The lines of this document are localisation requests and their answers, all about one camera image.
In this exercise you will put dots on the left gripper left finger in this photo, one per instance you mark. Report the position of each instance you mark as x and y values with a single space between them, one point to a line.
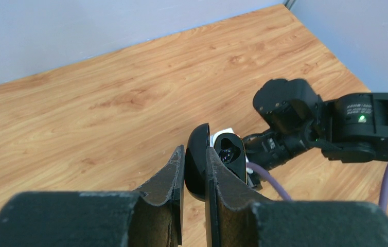
150 215

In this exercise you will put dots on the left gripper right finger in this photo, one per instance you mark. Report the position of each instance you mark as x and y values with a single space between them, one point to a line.
237 215

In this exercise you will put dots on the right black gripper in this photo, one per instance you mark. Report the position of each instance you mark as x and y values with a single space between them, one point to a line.
270 148

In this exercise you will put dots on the black charging case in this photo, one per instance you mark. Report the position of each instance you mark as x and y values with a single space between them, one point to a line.
199 159

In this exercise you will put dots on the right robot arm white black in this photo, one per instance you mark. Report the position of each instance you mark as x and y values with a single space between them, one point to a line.
350 129

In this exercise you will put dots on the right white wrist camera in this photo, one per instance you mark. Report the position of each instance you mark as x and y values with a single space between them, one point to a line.
231 151

